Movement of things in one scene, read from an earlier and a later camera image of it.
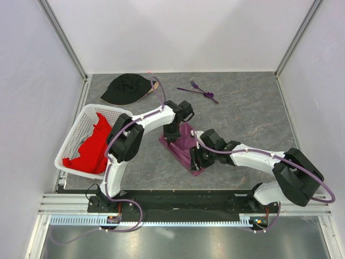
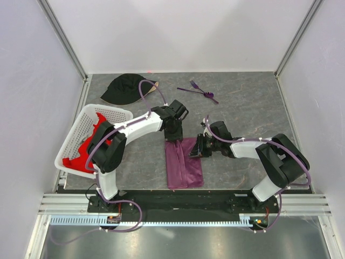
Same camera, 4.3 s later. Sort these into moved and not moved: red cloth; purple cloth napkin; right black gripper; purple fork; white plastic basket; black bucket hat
Moved: right black gripper; purple cloth napkin
Not moved: black bucket hat; purple fork; red cloth; white plastic basket
